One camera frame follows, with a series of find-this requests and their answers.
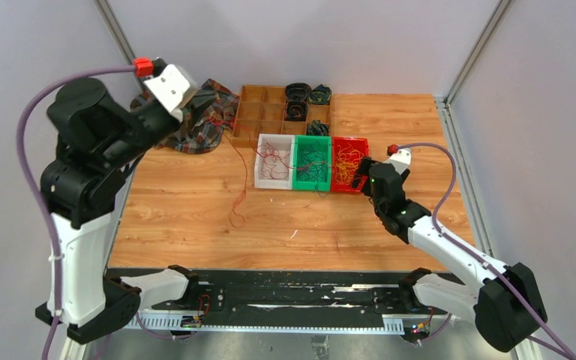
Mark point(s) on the rolled orange spotted tie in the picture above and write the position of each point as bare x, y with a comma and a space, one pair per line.
296, 111

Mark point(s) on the green plastic bin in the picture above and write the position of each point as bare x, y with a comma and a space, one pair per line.
312, 164

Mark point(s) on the wooden compartment tray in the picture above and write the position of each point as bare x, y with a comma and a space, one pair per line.
262, 110

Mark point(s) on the plaid cloth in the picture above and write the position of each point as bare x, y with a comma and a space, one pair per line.
206, 134

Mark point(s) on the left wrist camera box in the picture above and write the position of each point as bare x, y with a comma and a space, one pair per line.
173, 88

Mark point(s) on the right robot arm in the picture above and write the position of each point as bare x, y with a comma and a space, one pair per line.
502, 301

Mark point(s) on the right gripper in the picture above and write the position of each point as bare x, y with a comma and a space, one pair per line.
366, 163

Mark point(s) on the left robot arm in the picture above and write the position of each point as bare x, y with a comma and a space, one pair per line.
97, 142

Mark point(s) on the rolled green patterned tie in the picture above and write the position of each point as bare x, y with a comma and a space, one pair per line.
317, 128

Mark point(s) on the white plastic bin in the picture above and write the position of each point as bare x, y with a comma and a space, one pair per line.
273, 168

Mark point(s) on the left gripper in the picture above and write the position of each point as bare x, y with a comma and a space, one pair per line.
199, 102

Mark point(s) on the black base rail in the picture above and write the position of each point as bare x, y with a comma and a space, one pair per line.
312, 301

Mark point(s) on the red plastic bin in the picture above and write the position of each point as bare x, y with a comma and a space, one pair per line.
347, 153

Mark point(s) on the rolled dark tie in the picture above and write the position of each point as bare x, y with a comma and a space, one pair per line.
297, 91

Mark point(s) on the rolled teal yellow tie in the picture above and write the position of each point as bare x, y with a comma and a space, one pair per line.
320, 95

